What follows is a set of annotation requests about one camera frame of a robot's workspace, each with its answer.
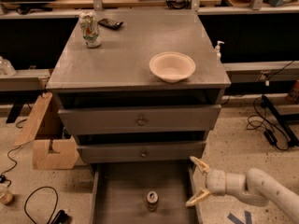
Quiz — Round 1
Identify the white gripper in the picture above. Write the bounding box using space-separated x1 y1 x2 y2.
185 156 226 207

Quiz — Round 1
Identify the orange soda can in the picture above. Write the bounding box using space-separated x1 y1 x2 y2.
146 190 159 212

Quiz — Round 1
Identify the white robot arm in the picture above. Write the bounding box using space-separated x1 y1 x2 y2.
186 156 299 224

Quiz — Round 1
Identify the grey middle drawer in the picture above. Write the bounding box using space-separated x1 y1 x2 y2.
78 141 206 163

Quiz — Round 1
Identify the grey open bottom drawer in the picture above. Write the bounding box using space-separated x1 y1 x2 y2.
89 161 203 224

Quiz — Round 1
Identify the grey drawer cabinet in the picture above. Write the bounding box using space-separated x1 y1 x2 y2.
45 9 232 166

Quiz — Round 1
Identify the grey top drawer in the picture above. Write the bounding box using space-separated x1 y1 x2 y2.
58 105 221 135

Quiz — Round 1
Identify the green white soda can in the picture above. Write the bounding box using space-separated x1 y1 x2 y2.
78 12 101 48

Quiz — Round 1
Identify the white paper bowl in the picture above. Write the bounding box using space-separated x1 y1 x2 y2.
149 51 196 83

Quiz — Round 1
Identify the orange bottle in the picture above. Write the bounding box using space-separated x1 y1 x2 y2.
286 80 299 103

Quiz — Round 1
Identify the white pump bottle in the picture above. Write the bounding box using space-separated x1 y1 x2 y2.
215 40 225 61

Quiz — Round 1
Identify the wooden board stand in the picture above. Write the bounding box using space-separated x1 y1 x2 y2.
14 92 83 170

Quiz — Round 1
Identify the black calculator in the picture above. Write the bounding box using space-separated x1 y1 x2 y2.
98 19 122 31

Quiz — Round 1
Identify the clear plastic cup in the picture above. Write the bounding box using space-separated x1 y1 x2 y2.
0 184 13 204

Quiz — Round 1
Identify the black cable with adapter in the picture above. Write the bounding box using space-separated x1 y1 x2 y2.
245 95 292 152

